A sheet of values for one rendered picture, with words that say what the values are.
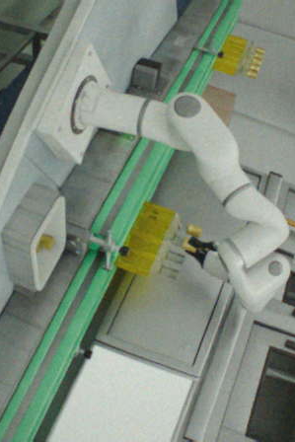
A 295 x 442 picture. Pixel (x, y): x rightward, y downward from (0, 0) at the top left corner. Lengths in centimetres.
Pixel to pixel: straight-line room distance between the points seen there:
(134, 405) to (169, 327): 29
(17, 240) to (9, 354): 33
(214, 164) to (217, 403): 78
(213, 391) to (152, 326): 29
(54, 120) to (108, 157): 48
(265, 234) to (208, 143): 24
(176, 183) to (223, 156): 93
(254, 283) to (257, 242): 12
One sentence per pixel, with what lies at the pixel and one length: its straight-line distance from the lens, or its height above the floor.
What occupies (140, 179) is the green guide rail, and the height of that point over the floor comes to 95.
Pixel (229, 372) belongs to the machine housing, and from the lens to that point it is 163.
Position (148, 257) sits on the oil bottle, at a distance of 157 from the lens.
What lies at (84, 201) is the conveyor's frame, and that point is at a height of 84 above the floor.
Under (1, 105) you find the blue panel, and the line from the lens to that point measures 187.
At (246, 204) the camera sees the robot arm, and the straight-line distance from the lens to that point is 113.
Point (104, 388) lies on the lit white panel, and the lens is 153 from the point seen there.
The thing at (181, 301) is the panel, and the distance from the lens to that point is 168.
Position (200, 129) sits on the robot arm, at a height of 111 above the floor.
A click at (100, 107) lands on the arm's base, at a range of 124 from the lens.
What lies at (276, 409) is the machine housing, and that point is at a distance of 166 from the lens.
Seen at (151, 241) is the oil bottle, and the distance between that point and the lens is 160.
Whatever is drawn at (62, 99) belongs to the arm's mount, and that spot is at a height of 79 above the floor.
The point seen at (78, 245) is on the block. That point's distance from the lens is 147.
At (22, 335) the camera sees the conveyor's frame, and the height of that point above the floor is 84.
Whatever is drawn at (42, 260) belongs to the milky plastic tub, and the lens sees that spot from 143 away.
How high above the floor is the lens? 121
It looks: 8 degrees down
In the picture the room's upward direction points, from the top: 110 degrees clockwise
